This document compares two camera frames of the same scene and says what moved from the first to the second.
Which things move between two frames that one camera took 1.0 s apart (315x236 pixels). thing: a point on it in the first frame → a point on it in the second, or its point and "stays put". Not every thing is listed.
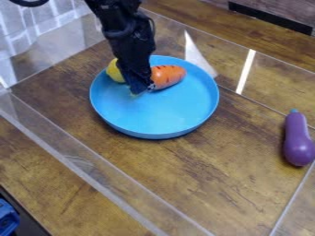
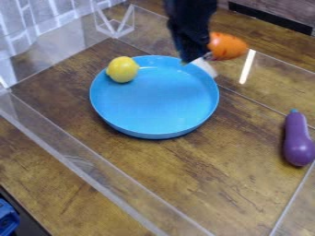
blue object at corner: (9, 218) stays put
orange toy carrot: (164, 76) → (224, 46)
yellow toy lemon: (113, 71) stays put
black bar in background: (279, 20) stays put
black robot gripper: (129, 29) → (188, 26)
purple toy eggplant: (297, 143) stays put
